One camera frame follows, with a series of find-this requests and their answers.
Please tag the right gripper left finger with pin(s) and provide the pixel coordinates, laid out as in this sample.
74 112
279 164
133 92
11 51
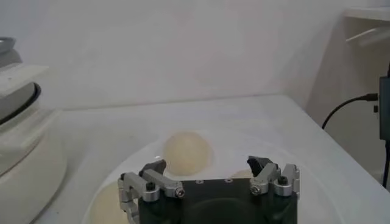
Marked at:
158 179

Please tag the white steamed baozi bun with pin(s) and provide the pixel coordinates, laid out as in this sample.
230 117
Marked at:
242 174
187 153
103 207

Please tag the black usb hub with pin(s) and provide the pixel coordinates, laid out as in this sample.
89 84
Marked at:
385 106

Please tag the cream electric cooker base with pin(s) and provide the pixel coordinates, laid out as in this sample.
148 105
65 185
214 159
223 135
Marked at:
27 182

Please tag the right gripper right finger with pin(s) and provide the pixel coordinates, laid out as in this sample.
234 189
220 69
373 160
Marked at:
268 173

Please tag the white side desk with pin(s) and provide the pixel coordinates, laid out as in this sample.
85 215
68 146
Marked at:
368 13

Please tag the white round plate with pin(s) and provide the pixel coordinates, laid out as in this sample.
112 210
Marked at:
228 152

